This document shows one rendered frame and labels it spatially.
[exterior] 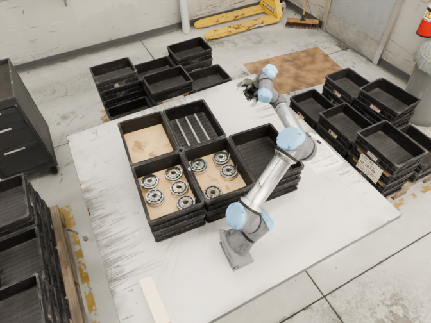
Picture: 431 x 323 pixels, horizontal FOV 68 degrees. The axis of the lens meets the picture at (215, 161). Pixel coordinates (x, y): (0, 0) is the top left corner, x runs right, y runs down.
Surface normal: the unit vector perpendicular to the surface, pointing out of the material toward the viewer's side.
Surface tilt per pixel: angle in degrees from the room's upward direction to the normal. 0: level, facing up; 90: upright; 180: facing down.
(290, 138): 34
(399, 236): 0
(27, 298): 0
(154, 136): 0
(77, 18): 90
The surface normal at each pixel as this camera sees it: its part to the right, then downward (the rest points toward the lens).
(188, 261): -0.03, -0.65
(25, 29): 0.46, 0.67
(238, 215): -0.72, -0.23
